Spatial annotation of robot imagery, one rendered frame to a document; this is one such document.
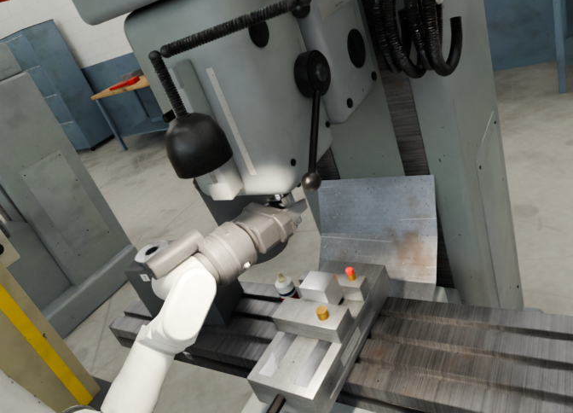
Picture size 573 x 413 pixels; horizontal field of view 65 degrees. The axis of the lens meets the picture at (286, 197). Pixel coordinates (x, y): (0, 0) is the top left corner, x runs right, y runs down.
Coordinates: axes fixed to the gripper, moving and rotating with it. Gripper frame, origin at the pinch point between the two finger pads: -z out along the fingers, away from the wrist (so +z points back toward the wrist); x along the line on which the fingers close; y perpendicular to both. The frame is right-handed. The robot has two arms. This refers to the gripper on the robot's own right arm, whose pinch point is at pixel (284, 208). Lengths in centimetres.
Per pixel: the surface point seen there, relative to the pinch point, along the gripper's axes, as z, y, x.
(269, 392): 19.8, 27.1, -3.9
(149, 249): 14.1, 12.2, 44.1
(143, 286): 20.5, 18.2, 41.4
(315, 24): -13.2, -28.5, -7.7
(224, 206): -67, 74, 167
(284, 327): 9.0, 23.1, 1.7
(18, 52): -132, -51, 743
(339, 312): 2.1, 20.6, -8.3
